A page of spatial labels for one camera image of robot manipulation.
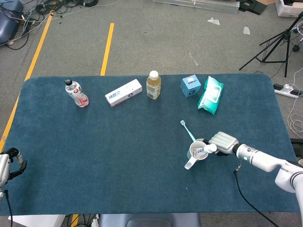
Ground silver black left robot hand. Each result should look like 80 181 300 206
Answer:
0 148 27 187

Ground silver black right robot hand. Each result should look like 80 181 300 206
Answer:
202 131 240 157

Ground white toothpaste tube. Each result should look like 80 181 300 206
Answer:
193 143 217 157

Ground light blue toothbrush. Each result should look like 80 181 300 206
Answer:
180 120 196 143

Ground light blue cup white handle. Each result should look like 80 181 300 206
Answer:
184 139 209 170

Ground blue robot base seat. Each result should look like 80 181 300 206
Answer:
98 213 202 227

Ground yellow tea bottle white cap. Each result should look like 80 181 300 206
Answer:
146 70 162 100

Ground clear bottle red label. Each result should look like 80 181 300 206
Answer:
64 79 90 109

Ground white pink toothpaste box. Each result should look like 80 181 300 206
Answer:
105 79 143 108

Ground green wet wipes pack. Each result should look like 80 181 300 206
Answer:
197 76 224 116

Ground small blue cardboard box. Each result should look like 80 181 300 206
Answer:
180 74 202 98

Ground black equipment base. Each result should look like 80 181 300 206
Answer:
290 138 303 171

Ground white power strip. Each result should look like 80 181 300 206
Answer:
273 83 303 99

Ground blue carpet table mat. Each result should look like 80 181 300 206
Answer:
0 73 299 216

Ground black tripod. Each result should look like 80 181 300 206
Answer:
239 16 303 78

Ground aluminium profile rails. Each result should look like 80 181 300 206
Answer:
152 0 240 14

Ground dark blue padded seat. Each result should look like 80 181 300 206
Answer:
0 0 24 45

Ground white plastic basket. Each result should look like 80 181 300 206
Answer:
275 0 303 17

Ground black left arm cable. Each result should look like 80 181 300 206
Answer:
3 189 14 227

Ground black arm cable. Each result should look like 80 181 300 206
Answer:
3 189 14 227
233 165 280 227

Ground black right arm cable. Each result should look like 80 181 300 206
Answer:
233 165 280 227

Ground coiled white cable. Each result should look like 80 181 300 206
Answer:
287 67 303 137

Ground black metal bracket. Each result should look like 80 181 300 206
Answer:
238 0 268 15

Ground tangle of black cables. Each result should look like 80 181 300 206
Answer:
7 0 99 50

